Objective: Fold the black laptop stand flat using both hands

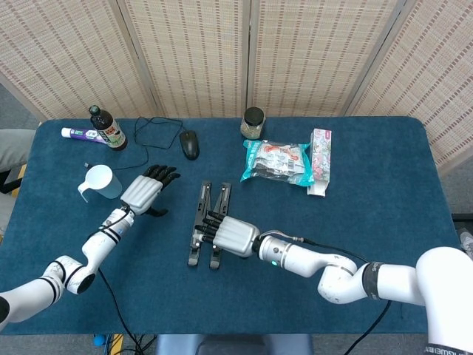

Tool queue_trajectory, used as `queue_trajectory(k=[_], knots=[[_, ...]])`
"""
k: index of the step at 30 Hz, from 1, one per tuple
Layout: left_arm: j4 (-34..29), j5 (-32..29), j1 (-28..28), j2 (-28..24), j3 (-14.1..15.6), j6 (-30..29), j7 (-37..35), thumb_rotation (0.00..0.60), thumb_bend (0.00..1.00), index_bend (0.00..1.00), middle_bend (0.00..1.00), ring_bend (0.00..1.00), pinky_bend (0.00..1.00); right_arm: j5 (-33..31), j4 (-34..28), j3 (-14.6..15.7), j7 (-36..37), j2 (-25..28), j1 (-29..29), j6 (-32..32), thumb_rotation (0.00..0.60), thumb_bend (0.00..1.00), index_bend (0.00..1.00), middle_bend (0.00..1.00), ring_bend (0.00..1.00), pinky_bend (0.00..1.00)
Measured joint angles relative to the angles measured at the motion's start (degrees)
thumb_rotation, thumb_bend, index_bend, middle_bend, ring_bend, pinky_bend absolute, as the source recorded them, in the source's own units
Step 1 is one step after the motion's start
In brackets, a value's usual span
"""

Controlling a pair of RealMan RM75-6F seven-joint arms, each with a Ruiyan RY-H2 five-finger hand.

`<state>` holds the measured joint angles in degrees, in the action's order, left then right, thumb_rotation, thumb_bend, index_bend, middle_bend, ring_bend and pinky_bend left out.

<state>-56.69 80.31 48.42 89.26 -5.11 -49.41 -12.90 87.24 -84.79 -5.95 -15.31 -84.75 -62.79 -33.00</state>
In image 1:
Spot glass jar black lid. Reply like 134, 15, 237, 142
240, 106, 267, 141

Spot bamboo folding screen panel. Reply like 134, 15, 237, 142
341, 0, 473, 177
247, 0, 402, 118
0, 0, 166, 121
116, 0, 256, 118

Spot teal snack bag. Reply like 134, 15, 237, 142
239, 139, 316, 186

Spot dark tea bottle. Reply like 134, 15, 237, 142
89, 105, 129, 152

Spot black mouse cable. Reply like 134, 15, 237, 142
84, 116, 185, 172

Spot floral paper carton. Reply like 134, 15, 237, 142
307, 128, 333, 198

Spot grey sneaker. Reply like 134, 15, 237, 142
457, 228, 473, 256

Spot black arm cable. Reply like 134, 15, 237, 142
96, 268, 143, 355
260, 231, 392, 355

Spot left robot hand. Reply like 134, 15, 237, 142
120, 164, 182, 217

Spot black computer mouse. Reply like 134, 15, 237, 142
179, 130, 201, 161

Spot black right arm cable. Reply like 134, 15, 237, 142
260, 231, 392, 355

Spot blue felt table cloth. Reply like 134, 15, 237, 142
0, 116, 469, 336

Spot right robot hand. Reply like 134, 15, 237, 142
194, 211, 262, 259

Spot light blue handled cup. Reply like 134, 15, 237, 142
77, 164, 123, 203

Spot black folding stand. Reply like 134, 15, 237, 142
187, 180, 232, 270

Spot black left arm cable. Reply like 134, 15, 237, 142
96, 268, 143, 355

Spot white purple toothpaste tube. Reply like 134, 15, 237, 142
61, 127, 106, 143

